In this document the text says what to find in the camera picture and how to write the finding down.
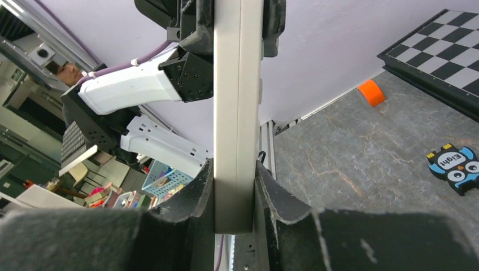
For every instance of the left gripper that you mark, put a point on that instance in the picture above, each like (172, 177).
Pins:
(192, 23)

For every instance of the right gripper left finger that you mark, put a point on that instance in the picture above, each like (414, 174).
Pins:
(176, 235)

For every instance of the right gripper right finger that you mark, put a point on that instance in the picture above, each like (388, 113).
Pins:
(291, 235)

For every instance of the white long remote control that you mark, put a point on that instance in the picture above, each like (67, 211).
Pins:
(237, 56)

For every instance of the blue plastic basket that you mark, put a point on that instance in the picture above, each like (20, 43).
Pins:
(162, 178)

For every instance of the black white checkerboard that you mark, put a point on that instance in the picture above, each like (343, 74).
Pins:
(440, 57)

